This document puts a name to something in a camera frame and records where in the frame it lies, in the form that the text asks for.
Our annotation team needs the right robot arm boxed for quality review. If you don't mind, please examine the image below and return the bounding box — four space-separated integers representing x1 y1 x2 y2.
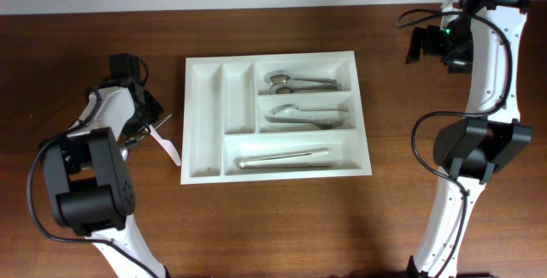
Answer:
405 0 532 278

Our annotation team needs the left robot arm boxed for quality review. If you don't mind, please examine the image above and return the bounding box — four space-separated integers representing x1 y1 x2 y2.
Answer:
33 53 169 277

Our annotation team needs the pink plastic knife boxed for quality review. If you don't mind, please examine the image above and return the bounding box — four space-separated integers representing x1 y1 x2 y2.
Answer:
148 125 181 167

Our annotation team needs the steel teaspoon angled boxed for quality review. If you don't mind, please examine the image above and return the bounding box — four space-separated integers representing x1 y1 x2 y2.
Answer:
122 114 172 149

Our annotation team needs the steel tablespoon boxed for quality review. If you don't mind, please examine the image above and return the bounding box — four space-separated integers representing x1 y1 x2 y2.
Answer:
268 83 342 95
263 70 337 85

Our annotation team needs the steel teaspoon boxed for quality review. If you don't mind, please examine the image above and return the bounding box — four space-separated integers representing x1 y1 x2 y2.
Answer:
121 148 129 161

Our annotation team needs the white plastic cutlery tray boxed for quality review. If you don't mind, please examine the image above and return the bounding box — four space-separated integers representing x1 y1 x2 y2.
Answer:
180 51 372 185

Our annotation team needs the steel fork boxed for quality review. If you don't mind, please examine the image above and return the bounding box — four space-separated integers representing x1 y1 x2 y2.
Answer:
269 104 349 115
265 116 344 130

